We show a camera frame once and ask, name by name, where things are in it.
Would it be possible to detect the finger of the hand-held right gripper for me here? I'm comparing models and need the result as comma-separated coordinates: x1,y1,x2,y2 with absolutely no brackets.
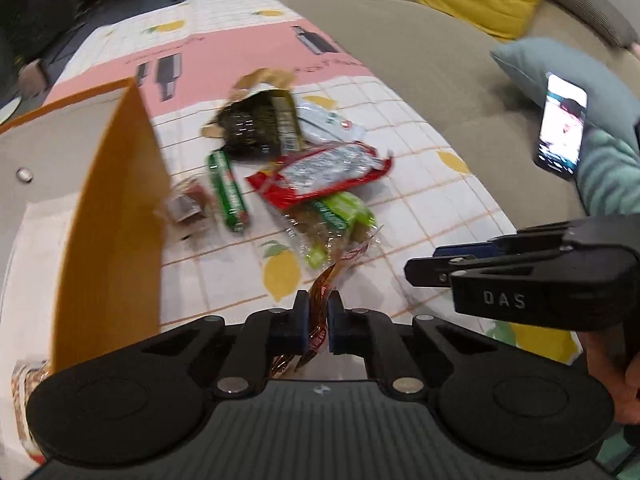
431,221,577,261
404,254,479,289

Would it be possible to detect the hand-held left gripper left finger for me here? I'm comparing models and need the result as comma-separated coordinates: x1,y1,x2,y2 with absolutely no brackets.
132,290,311,398

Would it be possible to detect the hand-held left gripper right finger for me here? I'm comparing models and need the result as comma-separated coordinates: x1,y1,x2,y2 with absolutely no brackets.
327,291,506,397

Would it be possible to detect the orange-brown snack sachet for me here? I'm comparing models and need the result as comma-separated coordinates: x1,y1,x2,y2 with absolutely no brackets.
270,239,376,376

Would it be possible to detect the clear green snack packet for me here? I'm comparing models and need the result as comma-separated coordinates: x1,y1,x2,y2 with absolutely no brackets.
284,191,384,269

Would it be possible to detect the red snack packet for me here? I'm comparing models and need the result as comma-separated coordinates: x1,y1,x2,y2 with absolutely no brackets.
245,141,394,211

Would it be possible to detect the green snack tube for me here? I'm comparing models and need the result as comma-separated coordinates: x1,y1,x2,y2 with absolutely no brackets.
206,149,250,234

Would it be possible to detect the small clear candy wrapper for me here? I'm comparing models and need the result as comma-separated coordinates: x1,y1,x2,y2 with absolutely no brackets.
155,179,217,242

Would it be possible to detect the white snack packet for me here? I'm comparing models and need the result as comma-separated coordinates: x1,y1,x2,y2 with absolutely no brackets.
295,101,367,147

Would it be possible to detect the dark green snack packet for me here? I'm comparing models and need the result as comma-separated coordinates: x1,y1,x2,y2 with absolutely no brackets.
215,88,304,162

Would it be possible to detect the orange box with white inside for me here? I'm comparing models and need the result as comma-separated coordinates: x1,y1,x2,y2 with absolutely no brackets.
0,77,173,480

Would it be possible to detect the brown speckled snack packet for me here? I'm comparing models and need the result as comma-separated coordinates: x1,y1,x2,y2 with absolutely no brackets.
201,66,297,139

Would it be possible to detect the person's right hand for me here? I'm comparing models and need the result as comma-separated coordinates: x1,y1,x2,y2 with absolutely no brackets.
581,330,640,426

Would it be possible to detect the printed pink white tablecloth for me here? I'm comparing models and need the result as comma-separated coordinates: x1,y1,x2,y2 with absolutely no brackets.
40,0,585,367

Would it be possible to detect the smartphone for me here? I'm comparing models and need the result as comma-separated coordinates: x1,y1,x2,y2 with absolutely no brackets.
532,71,590,182

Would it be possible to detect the light blue cushion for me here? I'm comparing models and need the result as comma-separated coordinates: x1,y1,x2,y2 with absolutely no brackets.
490,36,640,161

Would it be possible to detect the beige sofa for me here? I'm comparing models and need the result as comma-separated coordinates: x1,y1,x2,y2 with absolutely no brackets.
265,0,640,241

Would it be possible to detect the grey striped cushion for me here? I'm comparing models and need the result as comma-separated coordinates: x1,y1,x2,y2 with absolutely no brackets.
545,0,640,52

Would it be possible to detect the orange patterned snack packet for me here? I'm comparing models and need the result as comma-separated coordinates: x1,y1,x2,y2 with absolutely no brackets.
9,357,52,463

